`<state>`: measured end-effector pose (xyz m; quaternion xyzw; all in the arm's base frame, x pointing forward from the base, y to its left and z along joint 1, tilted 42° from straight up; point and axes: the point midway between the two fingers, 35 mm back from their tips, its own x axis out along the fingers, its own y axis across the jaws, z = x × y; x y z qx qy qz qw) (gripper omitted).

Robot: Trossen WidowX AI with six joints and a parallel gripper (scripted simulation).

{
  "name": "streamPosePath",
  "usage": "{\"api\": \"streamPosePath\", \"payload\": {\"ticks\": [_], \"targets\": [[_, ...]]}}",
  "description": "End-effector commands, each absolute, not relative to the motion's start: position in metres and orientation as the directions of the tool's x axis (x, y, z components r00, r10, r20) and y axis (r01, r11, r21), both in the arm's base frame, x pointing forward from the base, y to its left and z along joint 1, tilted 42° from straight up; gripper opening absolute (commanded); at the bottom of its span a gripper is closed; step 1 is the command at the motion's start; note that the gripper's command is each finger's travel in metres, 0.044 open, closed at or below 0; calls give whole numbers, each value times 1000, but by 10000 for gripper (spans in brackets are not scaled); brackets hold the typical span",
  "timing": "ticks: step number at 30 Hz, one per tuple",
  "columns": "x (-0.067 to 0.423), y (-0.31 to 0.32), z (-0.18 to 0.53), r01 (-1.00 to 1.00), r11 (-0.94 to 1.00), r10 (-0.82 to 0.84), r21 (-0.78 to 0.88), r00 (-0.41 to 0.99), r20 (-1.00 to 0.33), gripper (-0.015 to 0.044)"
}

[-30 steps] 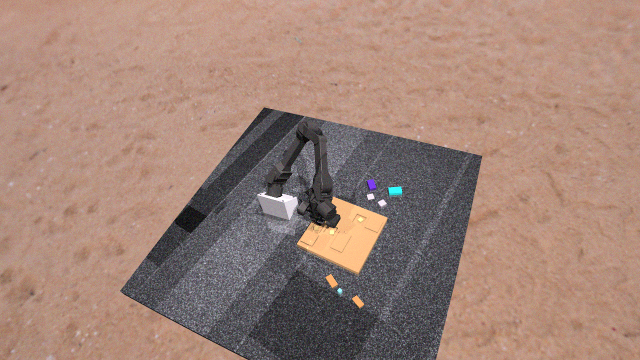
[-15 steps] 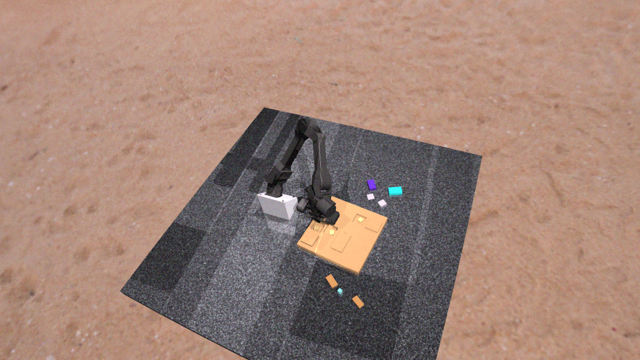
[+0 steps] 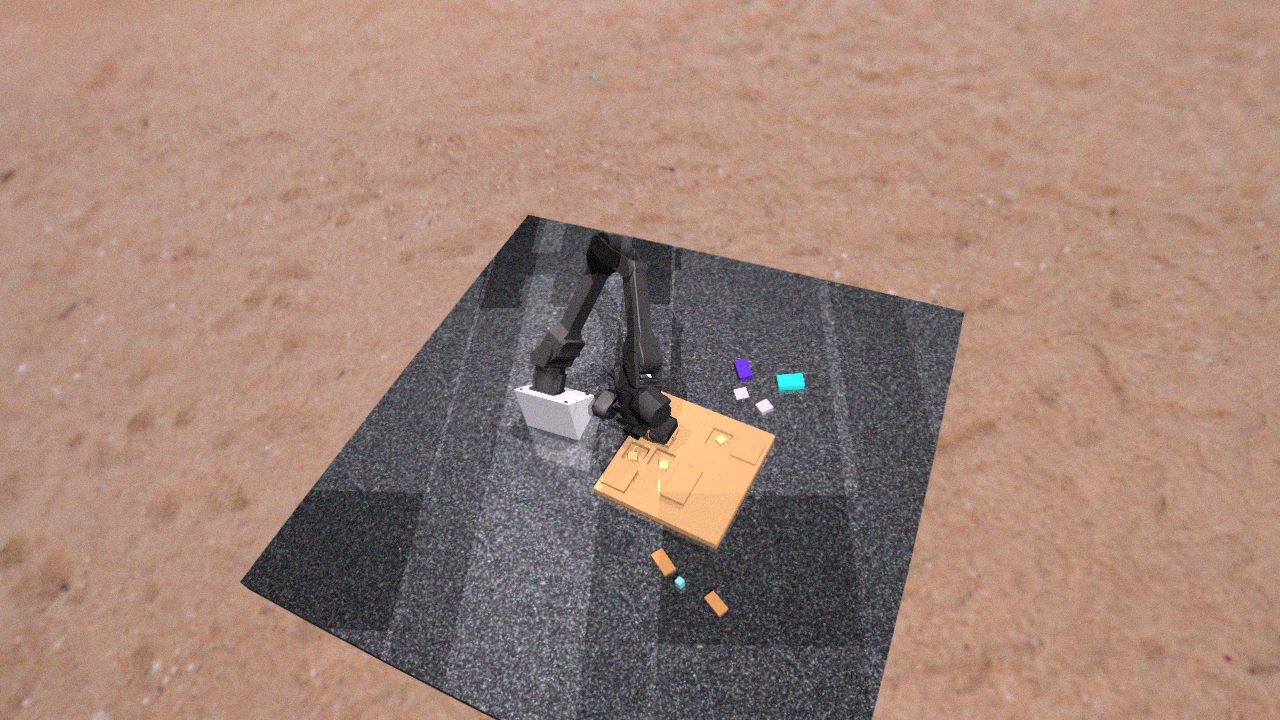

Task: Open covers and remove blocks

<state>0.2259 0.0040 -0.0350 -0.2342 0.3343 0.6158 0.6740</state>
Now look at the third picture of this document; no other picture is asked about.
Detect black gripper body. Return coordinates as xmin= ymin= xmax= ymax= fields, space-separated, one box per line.
xmin=593 ymin=389 xmax=678 ymax=445

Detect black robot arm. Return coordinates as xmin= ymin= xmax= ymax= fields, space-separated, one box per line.
xmin=529 ymin=233 xmax=671 ymax=429

